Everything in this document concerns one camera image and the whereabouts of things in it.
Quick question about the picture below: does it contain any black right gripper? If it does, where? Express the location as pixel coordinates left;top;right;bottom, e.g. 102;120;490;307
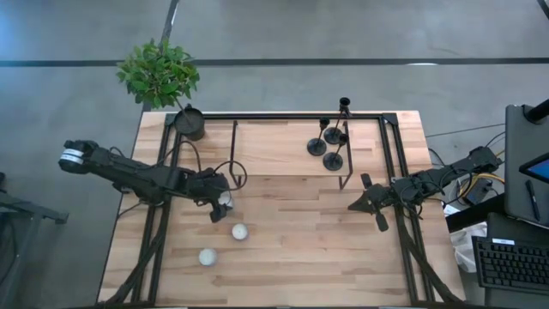
347;172;405;233

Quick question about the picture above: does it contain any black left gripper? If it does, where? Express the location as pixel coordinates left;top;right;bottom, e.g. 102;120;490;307
184;167;233;224

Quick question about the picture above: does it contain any black metal candlestick holder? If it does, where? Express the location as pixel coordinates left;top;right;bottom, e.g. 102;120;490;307
323;96;353;146
322;132;349;172
306;116;331;157

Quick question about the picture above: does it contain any white ball middle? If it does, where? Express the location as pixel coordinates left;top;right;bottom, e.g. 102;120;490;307
231;222;250;241

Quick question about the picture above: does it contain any white ball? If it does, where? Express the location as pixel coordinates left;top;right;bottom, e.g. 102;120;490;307
198;247;219;267
231;222;250;241

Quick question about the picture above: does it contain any white ball lower left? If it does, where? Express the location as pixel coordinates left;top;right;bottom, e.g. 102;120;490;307
198;247;219;267

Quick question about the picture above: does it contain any white plastic bag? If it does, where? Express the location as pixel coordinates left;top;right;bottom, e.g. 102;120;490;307
449;226;478;274

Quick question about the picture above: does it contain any green plant in black pot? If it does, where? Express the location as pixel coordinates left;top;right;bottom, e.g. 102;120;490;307
116;38;207;142

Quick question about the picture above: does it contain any black computer keyboard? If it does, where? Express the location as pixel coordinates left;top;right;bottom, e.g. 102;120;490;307
471;235;549;296

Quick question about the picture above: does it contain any black pen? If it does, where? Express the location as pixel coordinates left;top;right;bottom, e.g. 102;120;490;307
524;179;543;212

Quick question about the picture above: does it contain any tablet with blue screen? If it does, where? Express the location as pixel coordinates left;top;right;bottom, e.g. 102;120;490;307
518;153;549;186

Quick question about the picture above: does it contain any black metal stand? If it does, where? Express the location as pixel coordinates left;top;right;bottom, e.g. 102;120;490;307
0;171;70;297

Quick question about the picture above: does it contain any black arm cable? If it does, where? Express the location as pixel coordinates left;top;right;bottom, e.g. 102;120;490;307
156;139;203;173
213;159;249;192

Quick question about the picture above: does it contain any wooden shelf black metal frame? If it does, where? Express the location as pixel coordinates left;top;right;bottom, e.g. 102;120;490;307
228;115;355;191

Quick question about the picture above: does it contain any black aluminium table frame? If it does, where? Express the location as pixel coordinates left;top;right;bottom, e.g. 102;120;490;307
102;112;464;306

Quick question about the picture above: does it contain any yellow cable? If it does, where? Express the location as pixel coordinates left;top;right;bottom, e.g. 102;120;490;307
457;170;507;186

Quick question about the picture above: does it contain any black round post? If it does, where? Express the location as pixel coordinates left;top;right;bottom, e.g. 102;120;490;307
524;98;549;124

